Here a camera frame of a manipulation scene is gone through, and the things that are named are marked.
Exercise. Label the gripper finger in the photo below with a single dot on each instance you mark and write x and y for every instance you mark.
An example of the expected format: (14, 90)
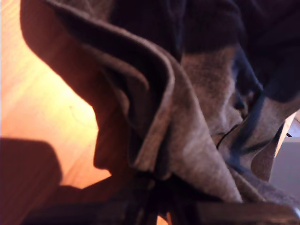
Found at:
(182, 201)
(140, 199)

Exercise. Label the grey underwear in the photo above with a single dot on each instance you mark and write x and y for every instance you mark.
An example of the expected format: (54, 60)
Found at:
(182, 122)

